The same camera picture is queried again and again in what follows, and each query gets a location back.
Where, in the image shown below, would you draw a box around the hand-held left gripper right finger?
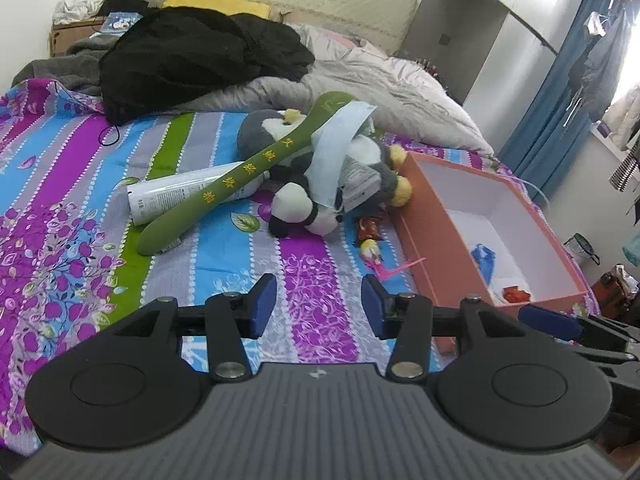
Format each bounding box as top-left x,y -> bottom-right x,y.
361,274 -> 531,382

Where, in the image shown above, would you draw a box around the black jacket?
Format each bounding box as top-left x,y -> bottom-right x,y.
98,6 -> 316,126

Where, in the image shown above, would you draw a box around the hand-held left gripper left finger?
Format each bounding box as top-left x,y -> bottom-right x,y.
107,273 -> 277,382

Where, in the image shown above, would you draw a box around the grey penguin plush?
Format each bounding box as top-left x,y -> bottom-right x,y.
236,108 -> 413,211

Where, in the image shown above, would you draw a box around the grey cabinet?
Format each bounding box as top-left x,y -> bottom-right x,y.
400,0 -> 506,106

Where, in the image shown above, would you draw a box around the red snack packet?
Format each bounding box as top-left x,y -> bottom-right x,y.
356,216 -> 385,242

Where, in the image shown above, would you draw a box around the blue face mask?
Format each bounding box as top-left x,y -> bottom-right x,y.
302,100 -> 378,211

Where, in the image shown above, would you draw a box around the dark grey blanket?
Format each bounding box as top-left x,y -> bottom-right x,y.
11,37 -> 108,98

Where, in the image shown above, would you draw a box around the brown cardboard carton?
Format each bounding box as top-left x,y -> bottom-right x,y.
50,20 -> 108,58

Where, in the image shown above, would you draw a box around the yellow pillow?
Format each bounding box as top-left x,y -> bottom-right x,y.
162,0 -> 271,23

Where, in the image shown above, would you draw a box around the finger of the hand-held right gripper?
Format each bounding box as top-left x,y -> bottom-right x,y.
517,304 -> 640,363

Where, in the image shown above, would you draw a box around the white crumpled cloth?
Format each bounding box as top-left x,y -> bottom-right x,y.
54,0 -> 108,23

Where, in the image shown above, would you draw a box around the orange bag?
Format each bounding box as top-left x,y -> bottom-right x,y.
590,264 -> 636,306

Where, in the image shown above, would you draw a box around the small red packet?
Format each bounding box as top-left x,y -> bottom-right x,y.
501,285 -> 532,305

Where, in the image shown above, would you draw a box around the green plush stick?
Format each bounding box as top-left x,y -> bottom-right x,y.
137,91 -> 358,256

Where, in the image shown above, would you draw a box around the striped garment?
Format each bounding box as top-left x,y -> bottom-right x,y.
609,152 -> 640,193

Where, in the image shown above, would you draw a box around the small trash bin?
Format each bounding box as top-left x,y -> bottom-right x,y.
564,232 -> 601,266

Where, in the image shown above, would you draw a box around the white tube bottle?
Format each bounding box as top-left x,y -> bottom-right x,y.
126,162 -> 271,226

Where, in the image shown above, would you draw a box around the blue snack bag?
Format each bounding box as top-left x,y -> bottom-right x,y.
470,243 -> 498,281

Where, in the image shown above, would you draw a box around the hanging grey-blue garment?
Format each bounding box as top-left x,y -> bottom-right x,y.
567,2 -> 636,123

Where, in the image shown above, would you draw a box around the striped floral bed sheet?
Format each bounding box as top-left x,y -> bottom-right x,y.
0,77 -> 601,456

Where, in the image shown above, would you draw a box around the blue curtain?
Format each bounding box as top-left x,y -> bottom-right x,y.
497,0 -> 626,201

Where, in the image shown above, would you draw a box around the panda plush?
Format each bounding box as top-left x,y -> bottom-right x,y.
267,180 -> 346,239

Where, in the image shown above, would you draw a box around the grey duvet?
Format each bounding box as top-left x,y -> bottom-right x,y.
185,22 -> 496,156

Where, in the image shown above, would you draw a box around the grey clear packet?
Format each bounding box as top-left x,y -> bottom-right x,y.
342,162 -> 381,208

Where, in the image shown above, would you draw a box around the orange cardboard box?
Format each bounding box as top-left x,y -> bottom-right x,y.
395,151 -> 591,358

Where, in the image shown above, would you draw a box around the blue tissue pack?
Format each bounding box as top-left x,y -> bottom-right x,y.
100,11 -> 143,35

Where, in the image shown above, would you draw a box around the pink pillow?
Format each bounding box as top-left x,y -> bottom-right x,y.
325,30 -> 361,48

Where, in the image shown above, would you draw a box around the black cloth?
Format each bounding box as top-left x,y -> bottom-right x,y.
97,0 -> 151,16

